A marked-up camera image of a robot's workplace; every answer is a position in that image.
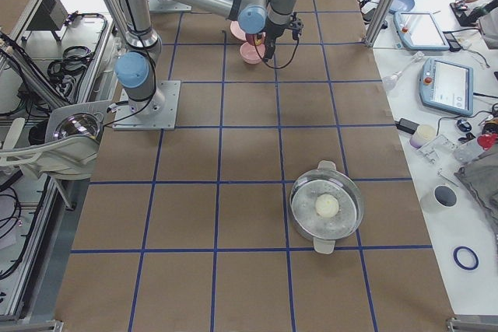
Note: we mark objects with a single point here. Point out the light bulb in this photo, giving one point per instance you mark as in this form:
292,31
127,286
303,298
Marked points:
389,82

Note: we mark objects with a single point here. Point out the white cup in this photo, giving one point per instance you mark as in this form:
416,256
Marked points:
441,197

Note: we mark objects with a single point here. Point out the pink plate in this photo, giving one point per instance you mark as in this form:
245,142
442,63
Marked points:
237,32

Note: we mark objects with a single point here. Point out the steel steamer pot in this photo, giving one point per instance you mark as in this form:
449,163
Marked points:
325,232

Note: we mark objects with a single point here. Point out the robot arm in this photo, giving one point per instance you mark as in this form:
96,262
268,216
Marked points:
136,70

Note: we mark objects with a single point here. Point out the lower teach pendant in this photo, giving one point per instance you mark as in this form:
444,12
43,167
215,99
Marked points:
447,86

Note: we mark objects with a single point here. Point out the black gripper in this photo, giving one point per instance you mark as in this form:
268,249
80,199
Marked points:
271,33

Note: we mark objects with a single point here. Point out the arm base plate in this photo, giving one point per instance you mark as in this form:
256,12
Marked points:
167,6
159,113

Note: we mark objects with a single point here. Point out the aluminium frame post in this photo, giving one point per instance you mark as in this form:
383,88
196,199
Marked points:
383,1

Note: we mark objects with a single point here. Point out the blue plate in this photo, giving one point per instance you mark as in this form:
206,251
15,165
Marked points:
401,6

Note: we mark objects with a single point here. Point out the pink bowl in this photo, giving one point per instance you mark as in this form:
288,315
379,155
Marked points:
252,54

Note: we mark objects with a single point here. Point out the black power adapter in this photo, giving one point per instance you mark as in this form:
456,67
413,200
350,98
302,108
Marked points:
406,126

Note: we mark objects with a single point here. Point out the upper teach pendant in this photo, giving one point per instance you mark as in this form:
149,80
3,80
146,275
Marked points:
419,31

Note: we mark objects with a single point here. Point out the teach pendant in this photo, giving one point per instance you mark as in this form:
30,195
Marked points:
419,31
447,86

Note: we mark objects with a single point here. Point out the red apple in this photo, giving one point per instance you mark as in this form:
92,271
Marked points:
255,40

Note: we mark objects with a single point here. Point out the white steamed bun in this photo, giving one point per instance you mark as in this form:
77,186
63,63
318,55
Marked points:
326,206

